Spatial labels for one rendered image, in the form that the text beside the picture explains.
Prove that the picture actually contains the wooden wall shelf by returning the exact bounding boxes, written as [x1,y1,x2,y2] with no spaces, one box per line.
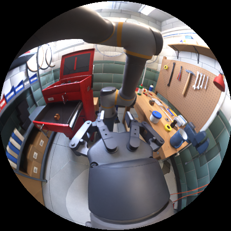
[167,42,218,64]

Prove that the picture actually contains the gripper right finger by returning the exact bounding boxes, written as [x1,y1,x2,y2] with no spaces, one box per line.
[125,111,165,153]

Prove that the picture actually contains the white tub blue lid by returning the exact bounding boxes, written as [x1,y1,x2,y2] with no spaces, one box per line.
[149,110,162,124]

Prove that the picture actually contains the blue bench vise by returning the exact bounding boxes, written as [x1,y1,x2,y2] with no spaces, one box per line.
[183,122,210,165]

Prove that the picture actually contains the red tool chest body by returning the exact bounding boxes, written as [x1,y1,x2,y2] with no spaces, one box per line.
[41,75,97,142]

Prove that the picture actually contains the orange cable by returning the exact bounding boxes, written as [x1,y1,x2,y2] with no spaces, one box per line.
[169,183,210,203]

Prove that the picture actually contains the red tool chest lid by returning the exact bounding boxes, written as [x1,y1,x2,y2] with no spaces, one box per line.
[59,48,95,80]

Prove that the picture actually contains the grey shelf unit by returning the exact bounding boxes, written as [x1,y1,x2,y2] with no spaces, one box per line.
[0,52,56,183]

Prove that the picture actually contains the wooden handled hammer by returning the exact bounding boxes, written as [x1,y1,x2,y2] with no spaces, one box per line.
[181,69,196,96]

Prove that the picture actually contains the red chest drawer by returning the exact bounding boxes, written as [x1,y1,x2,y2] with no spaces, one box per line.
[32,101,84,140]

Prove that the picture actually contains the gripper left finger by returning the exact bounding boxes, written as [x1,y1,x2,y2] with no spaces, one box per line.
[69,110,119,157]

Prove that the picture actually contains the blue and yellow tools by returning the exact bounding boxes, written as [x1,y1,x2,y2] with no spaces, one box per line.
[166,108,178,117]

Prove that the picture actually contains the bicycle wheel on wall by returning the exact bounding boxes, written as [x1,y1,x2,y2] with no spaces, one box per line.
[95,42,125,57]

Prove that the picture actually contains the long black tool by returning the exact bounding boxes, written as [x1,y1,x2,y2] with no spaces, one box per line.
[167,62,176,87]

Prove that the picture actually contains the brown pegboard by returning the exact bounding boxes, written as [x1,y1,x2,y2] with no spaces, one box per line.
[154,56,225,133]

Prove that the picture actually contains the white and blue box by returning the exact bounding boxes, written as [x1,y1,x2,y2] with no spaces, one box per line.
[173,115,188,127]

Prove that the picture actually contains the blue storage bin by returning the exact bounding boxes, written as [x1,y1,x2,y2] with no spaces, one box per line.
[14,80,25,95]
[4,86,16,102]
[29,73,39,85]

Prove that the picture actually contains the blue and white stacked boxes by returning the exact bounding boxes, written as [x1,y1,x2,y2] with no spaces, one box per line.
[4,127,25,169]

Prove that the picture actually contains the red lamp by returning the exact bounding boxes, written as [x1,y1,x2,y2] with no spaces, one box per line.
[213,71,227,93]

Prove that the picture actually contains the brown cardboard box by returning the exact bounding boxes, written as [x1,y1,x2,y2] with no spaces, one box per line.
[25,159,42,178]
[32,131,50,154]
[27,144,45,165]

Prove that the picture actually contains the blue mug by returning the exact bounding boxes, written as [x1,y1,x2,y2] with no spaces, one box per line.
[169,128,189,149]

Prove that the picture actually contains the wooden workbench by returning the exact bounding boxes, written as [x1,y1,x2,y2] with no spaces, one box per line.
[122,89,191,161]

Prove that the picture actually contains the hanging bicycle tyres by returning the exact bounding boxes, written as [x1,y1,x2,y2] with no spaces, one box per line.
[36,43,56,71]

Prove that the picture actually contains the ceiling light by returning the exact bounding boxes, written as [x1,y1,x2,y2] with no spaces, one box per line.
[140,4,156,16]

